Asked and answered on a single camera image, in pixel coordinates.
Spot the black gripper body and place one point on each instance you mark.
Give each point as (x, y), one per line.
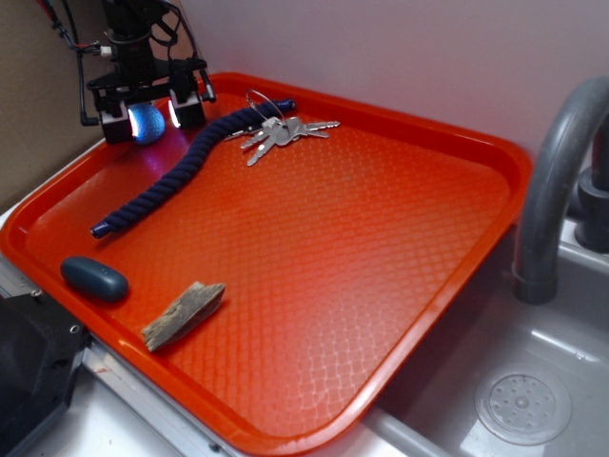
(138, 76)

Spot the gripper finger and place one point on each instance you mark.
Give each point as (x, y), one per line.
(112, 109)
(186, 109)

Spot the blue textured ball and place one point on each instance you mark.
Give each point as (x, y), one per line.
(147, 123)

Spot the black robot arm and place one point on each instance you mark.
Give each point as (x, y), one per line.
(125, 18)

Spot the brown cardboard panel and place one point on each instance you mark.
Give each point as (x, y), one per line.
(40, 104)

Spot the silver key bunch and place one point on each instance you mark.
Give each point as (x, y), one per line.
(275, 129)

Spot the dark teal oval case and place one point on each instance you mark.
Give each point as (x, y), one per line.
(94, 279)

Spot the weathered wood piece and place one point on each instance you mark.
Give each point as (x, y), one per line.
(196, 304)

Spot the red plastic tray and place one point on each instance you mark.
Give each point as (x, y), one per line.
(338, 256)

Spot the grey sink faucet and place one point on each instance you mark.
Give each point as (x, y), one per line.
(564, 154)

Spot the grey sink basin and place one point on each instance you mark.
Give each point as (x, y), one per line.
(428, 408)

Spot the sink drain strainer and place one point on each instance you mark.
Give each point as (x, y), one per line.
(523, 405)

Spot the grey faucet handle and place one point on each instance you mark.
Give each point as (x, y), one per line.
(592, 230)

